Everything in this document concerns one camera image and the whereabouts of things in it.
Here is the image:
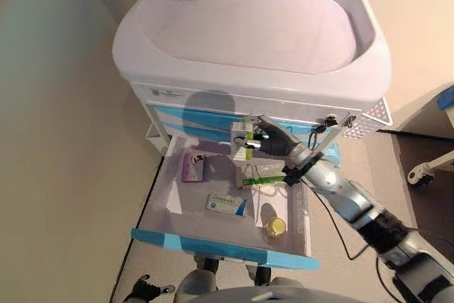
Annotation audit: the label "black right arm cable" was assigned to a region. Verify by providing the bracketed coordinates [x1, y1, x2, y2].
[308, 128, 368, 262]

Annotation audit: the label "small green white medicine box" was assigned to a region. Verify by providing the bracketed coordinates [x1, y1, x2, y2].
[230, 121, 257, 162]

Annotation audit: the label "bed caster wheel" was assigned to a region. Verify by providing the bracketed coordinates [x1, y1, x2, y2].
[406, 166, 434, 187]

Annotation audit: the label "purple white medicine box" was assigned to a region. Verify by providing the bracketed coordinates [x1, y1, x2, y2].
[180, 152, 207, 184]

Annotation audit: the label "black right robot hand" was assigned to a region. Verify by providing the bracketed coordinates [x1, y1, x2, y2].
[233, 116, 302, 157]

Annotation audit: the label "black cart keys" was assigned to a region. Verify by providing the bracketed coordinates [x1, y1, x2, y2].
[317, 115, 338, 133]

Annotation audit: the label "blue bed clip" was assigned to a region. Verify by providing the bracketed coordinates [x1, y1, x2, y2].
[436, 89, 454, 109]

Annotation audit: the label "blue white cart drawer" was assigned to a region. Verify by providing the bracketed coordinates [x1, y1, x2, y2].
[130, 134, 322, 270]
[147, 104, 341, 131]
[161, 123, 249, 145]

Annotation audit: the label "white bin blue lid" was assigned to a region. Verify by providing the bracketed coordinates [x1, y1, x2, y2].
[319, 141, 343, 172]

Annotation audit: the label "white cart locking bar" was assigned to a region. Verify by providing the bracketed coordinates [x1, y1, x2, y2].
[311, 127, 341, 162]

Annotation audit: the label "grey robot torso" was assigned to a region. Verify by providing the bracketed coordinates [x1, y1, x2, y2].
[209, 283, 370, 303]

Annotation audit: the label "clear bottle yellow capsules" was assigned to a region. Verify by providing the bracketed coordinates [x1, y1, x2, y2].
[261, 216, 287, 240]

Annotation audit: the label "long green white medicine box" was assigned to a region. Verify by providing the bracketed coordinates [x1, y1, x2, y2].
[236, 164, 288, 190]

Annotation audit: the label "white hospital bed frame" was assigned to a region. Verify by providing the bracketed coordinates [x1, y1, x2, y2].
[393, 82, 454, 187]

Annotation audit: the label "white perforated basket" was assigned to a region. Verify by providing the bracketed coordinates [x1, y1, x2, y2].
[342, 96, 394, 139]

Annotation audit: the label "white cart side bin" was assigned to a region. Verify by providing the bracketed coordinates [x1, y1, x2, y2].
[145, 121, 167, 150]

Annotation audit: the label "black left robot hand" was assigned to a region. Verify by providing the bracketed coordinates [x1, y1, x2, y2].
[126, 274, 177, 302]

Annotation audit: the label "blue white medicine box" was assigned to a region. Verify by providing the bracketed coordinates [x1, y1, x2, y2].
[204, 192, 248, 219]

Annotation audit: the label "cart label sticker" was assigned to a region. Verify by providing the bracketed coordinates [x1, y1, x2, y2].
[150, 88, 185, 100]

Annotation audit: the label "white medical cart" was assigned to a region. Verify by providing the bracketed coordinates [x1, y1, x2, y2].
[111, 0, 393, 282]

